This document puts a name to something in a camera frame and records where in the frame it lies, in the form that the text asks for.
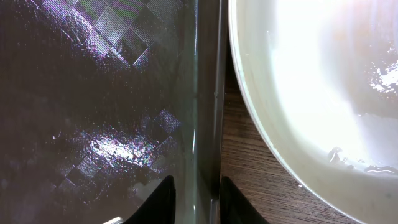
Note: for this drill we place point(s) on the large dark serving tray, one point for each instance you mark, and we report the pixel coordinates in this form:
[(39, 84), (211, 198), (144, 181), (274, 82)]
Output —
[(101, 100)]

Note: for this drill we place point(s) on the white plate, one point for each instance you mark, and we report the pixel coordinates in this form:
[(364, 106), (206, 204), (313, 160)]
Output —
[(319, 79)]

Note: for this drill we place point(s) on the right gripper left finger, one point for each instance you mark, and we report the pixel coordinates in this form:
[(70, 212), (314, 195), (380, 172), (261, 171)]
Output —
[(159, 207)]

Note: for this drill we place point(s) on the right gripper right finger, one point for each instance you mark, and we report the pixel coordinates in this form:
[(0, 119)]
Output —
[(235, 208)]

